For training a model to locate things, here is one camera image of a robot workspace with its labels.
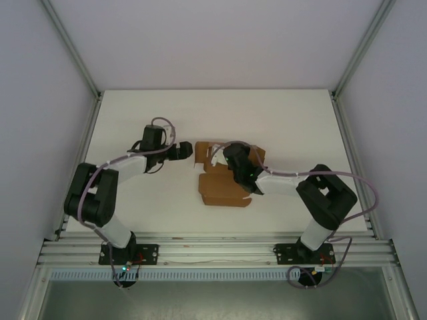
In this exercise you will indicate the aluminium mounting rail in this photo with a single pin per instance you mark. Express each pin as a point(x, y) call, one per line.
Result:
point(217, 248)

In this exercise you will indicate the aluminium frame post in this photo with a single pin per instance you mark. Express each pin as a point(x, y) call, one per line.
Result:
point(71, 50)
point(363, 46)

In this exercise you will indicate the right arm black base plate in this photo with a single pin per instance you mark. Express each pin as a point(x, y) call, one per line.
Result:
point(283, 250)

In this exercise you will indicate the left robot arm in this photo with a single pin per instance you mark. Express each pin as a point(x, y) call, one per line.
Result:
point(130, 166)

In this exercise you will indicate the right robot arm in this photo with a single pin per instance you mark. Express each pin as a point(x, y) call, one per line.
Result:
point(280, 183)

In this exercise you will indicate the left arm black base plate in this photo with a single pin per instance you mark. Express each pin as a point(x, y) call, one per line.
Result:
point(150, 250)

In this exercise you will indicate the brown cardboard box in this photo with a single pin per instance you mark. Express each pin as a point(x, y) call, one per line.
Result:
point(220, 195)

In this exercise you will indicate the aluminium side rail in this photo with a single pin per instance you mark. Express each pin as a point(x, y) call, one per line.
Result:
point(348, 150)
point(85, 140)

